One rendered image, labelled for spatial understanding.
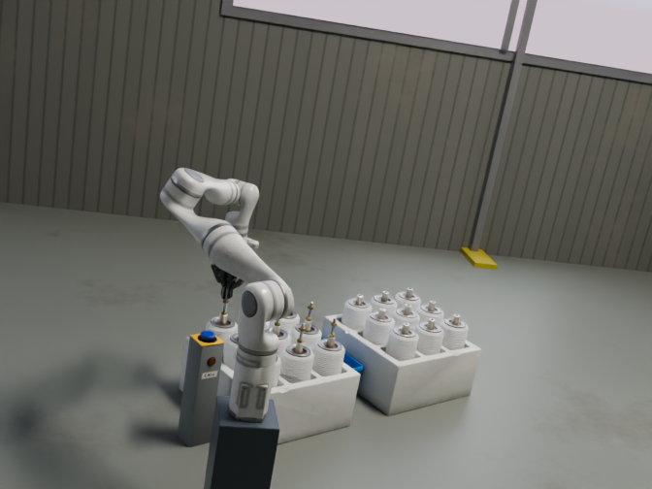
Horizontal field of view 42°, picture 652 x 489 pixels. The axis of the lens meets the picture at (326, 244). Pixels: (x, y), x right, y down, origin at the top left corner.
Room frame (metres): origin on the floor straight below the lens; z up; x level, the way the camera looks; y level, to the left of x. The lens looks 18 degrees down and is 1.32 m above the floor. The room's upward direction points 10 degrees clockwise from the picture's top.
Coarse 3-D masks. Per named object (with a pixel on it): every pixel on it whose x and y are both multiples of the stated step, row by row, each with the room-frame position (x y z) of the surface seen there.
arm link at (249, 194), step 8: (248, 184) 2.35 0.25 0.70; (240, 192) 2.33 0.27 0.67; (248, 192) 2.33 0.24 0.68; (256, 192) 2.35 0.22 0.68; (240, 200) 2.33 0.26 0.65; (248, 200) 2.33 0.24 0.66; (256, 200) 2.35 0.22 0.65; (248, 208) 2.33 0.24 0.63; (232, 216) 2.34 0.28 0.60; (240, 216) 2.33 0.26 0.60; (248, 216) 2.35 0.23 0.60; (232, 224) 2.33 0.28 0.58; (240, 224) 2.34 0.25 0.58; (240, 232) 2.34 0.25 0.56
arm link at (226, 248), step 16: (208, 240) 1.91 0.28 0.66; (224, 240) 1.89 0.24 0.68; (240, 240) 1.90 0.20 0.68; (224, 256) 1.87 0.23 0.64; (240, 256) 1.87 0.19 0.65; (256, 256) 1.88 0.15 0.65; (240, 272) 1.87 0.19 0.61; (256, 272) 1.85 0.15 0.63; (272, 272) 1.84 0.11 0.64; (288, 288) 1.80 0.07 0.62; (288, 304) 1.78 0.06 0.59
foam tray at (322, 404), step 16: (224, 368) 2.22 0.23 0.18; (224, 384) 2.19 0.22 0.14; (288, 384) 2.19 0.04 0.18; (304, 384) 2.20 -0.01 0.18; (320, 384) 2.23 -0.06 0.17; (336, 384) 2.27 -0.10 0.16; (352, 384) 2.32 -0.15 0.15; (288, 400) 2.16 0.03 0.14; (304, 400) 2.20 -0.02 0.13; (320, 400) 2.24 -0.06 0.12; (336, 400) 2.28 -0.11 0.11; (352, 400) 2.32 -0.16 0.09; (288, 416) 2.17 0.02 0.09; (304, 416) 2.21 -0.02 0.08; (320, 416) 2.25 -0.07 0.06; (336, 416) 2.29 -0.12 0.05; (288, 432) 2.18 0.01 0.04; (304, 432) 2.21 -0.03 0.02; (320, 432) 2.26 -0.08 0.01
